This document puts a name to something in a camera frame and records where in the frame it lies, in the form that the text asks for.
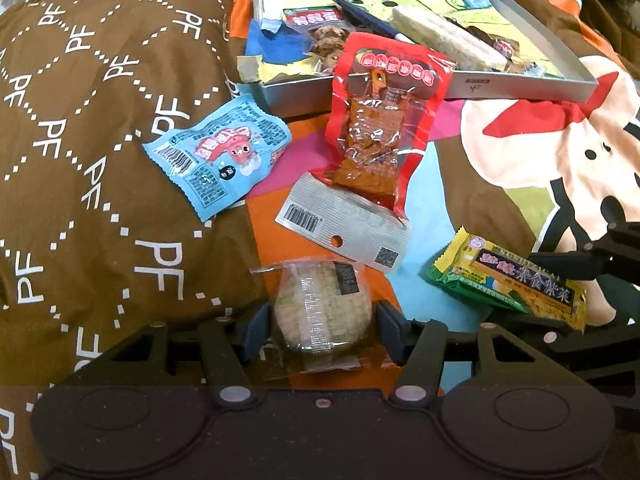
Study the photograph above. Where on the colourful cartoon blanket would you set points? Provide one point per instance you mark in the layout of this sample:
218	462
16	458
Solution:
525	160

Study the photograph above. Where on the grey metal tray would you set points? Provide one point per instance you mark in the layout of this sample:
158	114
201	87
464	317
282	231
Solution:
500	90

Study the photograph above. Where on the long blue-white snack packet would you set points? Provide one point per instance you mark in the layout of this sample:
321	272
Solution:
370	20

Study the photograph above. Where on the yellow-green snack packet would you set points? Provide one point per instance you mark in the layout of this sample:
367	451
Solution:
500	280

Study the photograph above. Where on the red snack packet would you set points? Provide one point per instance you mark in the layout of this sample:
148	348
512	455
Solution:
370	130

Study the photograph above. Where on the light blue snack packet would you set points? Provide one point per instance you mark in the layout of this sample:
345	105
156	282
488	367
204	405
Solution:
220	160

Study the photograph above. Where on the round cake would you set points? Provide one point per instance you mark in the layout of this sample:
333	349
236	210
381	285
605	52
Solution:
320	310

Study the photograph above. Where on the dark candy packet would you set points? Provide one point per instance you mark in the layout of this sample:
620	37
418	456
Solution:
500	50

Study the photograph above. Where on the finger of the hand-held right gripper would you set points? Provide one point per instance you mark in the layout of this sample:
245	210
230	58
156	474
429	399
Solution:
565	262
600	350

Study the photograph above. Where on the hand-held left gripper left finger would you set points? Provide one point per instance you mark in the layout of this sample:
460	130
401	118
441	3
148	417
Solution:
255	331

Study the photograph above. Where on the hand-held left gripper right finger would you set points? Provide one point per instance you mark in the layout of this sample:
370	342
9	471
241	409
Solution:
390	330

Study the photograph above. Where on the brown patterned blanket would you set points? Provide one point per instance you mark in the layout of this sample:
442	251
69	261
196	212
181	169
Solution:
75	135

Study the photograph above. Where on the cream wafer bar packet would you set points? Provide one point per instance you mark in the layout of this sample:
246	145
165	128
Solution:
450	40

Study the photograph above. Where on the cookie snack packet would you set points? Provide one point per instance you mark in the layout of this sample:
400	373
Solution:
325	35

